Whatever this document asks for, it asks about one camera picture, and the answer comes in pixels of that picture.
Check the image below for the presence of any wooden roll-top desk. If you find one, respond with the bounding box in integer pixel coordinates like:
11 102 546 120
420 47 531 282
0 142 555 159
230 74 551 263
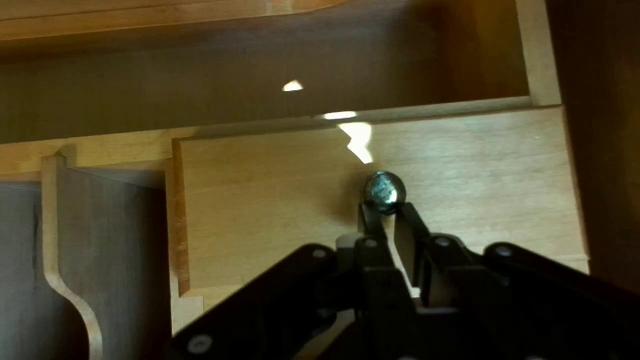
0 0 640 360

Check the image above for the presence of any small wooden drawer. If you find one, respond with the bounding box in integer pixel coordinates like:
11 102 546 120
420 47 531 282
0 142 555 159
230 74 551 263
163 106 591 299

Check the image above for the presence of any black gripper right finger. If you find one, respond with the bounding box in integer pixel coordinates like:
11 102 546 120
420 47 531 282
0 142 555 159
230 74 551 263
395 203 640 360

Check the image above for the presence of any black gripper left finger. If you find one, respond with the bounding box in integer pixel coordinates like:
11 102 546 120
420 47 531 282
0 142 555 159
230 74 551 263
167 201 415 360

